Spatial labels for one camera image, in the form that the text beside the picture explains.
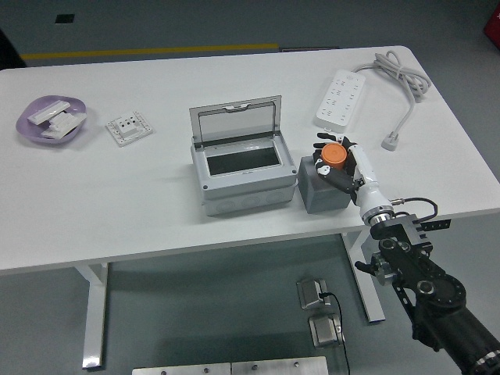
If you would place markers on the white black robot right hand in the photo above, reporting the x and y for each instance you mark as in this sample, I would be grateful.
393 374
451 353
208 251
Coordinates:
367 187

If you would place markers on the orange cylinder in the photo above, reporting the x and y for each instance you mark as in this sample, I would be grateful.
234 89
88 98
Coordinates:
334 154

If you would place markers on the grey electrical box clear lid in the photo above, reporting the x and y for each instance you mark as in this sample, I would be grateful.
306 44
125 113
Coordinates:
242 187

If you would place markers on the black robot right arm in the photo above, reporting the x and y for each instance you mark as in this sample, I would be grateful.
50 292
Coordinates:
441 293

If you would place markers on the grey cube with round hole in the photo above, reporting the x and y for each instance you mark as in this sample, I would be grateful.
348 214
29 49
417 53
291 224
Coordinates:
324 199

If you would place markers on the black table control panel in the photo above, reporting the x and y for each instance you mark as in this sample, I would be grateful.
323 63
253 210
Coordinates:
439 225

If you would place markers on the white power strip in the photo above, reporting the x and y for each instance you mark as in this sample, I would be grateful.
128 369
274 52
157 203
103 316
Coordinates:
340 99

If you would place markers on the white table leg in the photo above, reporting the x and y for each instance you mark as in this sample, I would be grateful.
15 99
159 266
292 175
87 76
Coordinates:
373 304
93 332

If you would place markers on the metal plate with screws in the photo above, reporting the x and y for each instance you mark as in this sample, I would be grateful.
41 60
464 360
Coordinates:
179 370
279 366

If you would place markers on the red object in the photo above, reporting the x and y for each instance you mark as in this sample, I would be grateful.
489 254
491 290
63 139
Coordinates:
493 25

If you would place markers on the yellow floor tape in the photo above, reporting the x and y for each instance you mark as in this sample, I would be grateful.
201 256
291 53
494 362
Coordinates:
156 51

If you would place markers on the flat white plastic part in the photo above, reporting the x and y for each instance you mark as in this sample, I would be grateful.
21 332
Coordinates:
54 133

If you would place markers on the long white plastic bar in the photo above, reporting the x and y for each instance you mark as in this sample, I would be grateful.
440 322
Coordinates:
47 111

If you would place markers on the purple plate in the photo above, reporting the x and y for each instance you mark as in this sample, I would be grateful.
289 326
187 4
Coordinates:
27 133

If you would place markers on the black square floor cover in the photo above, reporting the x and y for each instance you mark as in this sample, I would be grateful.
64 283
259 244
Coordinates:
65 18

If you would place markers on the white wall socket panel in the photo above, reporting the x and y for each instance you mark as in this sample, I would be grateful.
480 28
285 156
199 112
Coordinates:
129 131

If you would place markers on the white plastic switch part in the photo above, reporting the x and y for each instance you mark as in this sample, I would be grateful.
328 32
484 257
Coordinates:
70 119

